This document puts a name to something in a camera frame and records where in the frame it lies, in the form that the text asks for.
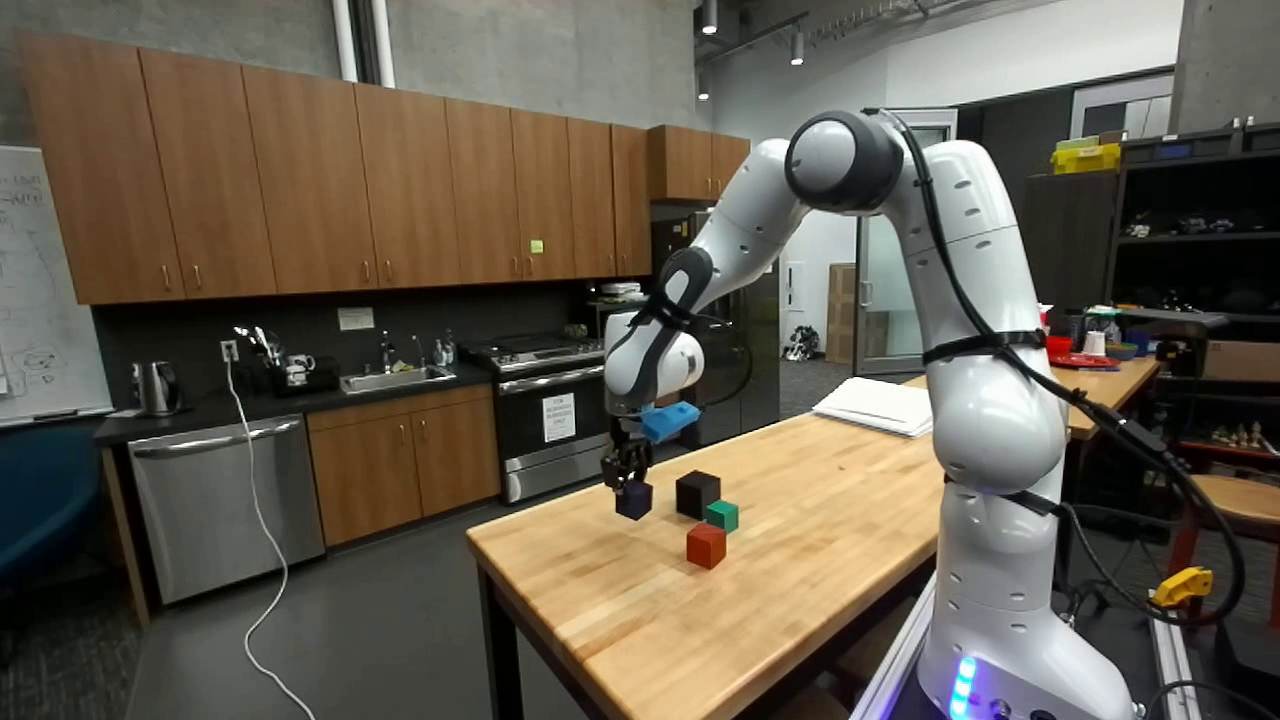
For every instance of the kitchen sink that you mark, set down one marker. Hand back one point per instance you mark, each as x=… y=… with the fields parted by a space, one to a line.
x=394 y=383

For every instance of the whiteboard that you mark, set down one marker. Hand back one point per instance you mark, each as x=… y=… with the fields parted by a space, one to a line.
x=49 y=358

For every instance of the stainless steel dishwasher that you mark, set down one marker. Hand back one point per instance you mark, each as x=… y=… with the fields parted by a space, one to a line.
x=224 y=501

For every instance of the black shelving unit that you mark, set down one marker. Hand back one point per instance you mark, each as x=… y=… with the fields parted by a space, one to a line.
x=1199 y=268

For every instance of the yellow clamp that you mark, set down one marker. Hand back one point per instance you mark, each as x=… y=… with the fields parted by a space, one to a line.
x=1185 y=585

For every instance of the round wooden stool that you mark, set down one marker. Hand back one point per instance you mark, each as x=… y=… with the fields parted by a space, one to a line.
x=1236 y=508

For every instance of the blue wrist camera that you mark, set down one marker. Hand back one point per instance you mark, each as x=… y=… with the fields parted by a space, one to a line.
x=665 y=422

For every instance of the silver kettle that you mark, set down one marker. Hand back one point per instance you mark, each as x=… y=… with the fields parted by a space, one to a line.
x=156 y=388

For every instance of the black block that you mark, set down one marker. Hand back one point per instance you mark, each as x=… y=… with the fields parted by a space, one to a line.
x=692 y=494

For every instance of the upper wooden cabinets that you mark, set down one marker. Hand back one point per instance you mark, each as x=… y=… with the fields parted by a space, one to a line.
x=185 y=176

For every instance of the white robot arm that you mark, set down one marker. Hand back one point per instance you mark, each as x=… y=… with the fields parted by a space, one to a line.
x=996 y=433

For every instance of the orange block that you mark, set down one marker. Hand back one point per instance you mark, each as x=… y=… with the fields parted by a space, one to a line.
x=706 y=547

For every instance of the stainless steel oven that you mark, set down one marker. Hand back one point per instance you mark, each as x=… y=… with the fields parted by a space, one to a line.
x=550 y=418

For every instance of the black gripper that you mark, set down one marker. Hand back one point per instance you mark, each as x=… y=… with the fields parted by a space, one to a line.
x=628 y=452

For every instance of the green block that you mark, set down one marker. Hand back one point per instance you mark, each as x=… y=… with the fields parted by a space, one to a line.
x=722 y=515

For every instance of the white paper sheet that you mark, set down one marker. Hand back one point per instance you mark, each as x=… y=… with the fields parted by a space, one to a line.
x=883 y=404

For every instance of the yellow box on shelf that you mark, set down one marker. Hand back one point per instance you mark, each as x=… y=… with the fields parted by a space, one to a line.
x=1071 y=157

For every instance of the lower wooden cabinet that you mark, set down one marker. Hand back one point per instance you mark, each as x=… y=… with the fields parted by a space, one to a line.
x=397 y=461

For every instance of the blue chair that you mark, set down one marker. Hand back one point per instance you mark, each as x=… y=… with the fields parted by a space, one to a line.
x=46 y=494

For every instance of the wooden table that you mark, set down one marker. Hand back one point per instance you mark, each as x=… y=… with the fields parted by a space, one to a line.
x=833 y=522

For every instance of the blue block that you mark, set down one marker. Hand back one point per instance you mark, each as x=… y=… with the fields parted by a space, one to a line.
x=635 y=501

